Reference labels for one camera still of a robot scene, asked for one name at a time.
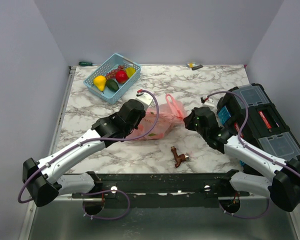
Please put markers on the pink plastic bag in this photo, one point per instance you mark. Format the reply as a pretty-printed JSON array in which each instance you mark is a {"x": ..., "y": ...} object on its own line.
[{"x": 171, "y": 114}]

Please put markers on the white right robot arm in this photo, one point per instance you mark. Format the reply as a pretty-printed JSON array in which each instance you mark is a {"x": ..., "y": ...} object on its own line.
[{"x": 279, "y": 179}]

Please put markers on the yellow black small tool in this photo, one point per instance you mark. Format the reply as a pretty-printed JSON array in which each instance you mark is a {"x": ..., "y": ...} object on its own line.
[{"x": 193, "y": 66}]

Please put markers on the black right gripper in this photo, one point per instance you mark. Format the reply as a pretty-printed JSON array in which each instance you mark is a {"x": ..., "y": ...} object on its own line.
[{"x": 188, "y": 120}]

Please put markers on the yellow fake starfruit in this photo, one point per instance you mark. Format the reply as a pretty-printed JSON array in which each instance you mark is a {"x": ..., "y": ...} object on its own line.
[{"x": 130, "y": 71}]

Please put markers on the metal rail at table edge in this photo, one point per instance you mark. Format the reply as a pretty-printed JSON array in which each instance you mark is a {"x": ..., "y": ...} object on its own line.
[{"x": 60, "y": 118}]

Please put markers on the black mounting bar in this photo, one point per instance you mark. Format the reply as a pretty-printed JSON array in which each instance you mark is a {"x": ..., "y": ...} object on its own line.
[{"x": 164, "y": 190}]

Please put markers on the black plastic toolbox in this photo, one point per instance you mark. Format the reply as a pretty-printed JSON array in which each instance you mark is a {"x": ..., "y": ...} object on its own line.
[{"x": 265, "y": 128}]

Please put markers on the yellow fake pear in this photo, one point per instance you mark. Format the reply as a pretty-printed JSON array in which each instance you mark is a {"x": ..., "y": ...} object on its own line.
[{"x": 100, "y": 82}]

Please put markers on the light blue plastic basket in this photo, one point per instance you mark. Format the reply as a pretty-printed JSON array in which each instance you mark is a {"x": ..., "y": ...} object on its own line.
[{"x": 110, "y": 64}]

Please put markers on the red fake pomegranate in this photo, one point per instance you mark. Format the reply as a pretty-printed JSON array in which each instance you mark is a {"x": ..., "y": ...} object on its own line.
[{"x": 121, "y": 76}]

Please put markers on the green handled screwdriver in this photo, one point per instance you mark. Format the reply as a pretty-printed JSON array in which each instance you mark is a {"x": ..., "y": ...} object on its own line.
[{"x": 85, "y": 64}]

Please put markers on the green fake avocado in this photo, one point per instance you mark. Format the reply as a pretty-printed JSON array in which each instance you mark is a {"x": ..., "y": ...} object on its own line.
[{"x": 112, "y": 85}]

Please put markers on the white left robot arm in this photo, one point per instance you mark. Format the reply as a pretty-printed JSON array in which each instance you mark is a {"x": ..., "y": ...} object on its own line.
[{"x": 46, "y": 178}]

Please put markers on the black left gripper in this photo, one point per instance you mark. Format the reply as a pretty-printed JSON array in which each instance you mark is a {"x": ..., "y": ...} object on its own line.
[{"x": 140, "y": 119}]

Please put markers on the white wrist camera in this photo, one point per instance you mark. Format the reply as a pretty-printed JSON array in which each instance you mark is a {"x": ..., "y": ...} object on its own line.
[
  {"x": 208, "y": 102},
  {"x": 145, "y": 98}
]

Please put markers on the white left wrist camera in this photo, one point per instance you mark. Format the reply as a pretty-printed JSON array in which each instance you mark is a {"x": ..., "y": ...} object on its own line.
[{"x": 145, "y": 98}]

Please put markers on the purple fake grapes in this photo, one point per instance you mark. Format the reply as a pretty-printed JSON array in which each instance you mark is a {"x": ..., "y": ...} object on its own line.
[{"x": 112, "y": 73}]

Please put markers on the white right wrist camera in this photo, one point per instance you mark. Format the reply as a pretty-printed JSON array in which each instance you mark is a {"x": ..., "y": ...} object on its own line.
[{"x": 208, "y": 102}]

